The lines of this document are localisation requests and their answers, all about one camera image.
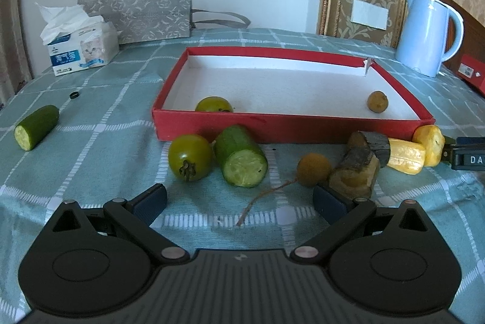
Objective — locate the small red packet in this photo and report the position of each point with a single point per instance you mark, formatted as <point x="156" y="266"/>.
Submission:
<point x="471" y="72"/>

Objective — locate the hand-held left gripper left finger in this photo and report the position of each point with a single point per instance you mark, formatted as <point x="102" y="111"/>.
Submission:
<point x="151" y="200"/>

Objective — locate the thick cucumber piece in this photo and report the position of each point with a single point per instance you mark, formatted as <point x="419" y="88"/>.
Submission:
<point x="240" y="157"/>

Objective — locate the white wall switch plate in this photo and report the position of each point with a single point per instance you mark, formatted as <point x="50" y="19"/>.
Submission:
<point x="370" y="15"/>

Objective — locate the tissue pack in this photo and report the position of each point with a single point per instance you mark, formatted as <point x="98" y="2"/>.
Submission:
<point x="81" y="47"/>

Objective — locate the brown longan with stem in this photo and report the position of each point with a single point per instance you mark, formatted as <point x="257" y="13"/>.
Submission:
<point x="313" y="168"/>

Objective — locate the brown wooden headboard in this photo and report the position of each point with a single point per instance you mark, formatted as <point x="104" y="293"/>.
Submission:
<point x="471" y="32"/>

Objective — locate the yellow fruit piece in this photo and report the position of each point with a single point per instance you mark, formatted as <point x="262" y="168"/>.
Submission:
<point x="428" y="144"/>
<point x="407" y="156"/>

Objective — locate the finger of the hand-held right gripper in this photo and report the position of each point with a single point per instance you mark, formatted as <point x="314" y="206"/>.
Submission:
<point x="468" y="159"/>
<point x="471" y="141"/>

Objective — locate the striped curtain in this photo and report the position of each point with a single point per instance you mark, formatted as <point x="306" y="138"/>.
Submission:
<point x="11" y="13"/>

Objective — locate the green tomato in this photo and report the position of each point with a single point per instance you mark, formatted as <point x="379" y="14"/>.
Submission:
<point x="189" y="157"/>
<point x="214" y="104"/>

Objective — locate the slim cucumber piece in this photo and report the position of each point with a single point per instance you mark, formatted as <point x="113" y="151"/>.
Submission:
<point x="37" y="126"/>

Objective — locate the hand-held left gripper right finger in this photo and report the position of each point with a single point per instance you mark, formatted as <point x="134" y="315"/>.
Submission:
<point x="327" y="202"/>

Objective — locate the grey patterned bag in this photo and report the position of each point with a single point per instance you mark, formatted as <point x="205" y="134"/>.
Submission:
<point x="147" y="15"/>

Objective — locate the light blue kettle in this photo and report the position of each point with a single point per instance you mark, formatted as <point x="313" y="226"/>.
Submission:
<point x="422" y="35"/>

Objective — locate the red cardboard box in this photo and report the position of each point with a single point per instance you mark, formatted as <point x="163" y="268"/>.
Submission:
<point x="265" y="89"/>

